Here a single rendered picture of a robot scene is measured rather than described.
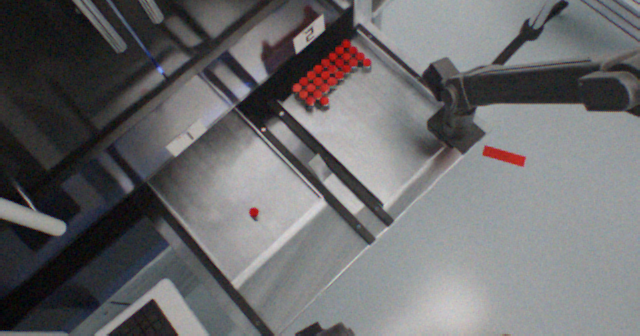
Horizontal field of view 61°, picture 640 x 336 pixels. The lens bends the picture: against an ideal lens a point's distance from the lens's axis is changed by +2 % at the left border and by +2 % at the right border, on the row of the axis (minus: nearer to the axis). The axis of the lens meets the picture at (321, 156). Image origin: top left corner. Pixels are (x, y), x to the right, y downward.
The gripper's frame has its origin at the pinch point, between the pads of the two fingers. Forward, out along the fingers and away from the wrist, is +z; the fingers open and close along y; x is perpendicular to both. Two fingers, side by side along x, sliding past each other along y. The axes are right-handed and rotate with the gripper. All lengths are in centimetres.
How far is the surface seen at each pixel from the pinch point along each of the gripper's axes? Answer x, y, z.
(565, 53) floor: -97, 16, 89
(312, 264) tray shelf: 39.5, 2.0, 2.5
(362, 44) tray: -4.4, 32.6, -0.7
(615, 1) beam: -85, 7, 37
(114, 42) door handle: 41, 25, -57
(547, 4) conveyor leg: -86, 27, 57
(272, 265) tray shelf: 45.9, 7.6, 2.0
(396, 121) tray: 3.8, 12.8, 1.1
